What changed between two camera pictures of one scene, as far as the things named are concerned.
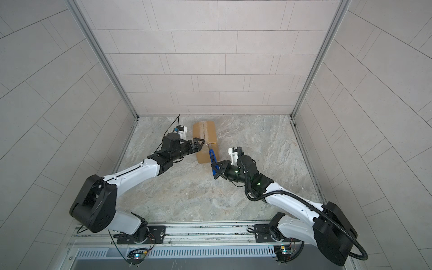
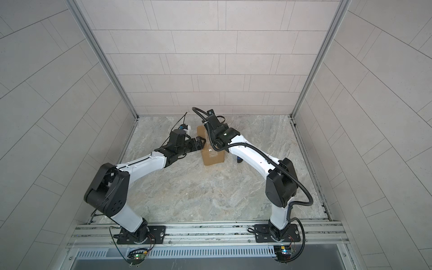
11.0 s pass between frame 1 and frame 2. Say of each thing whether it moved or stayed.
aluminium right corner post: stayed
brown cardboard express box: moved
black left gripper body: stayed
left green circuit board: stayed
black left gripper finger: stayed
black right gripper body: moved
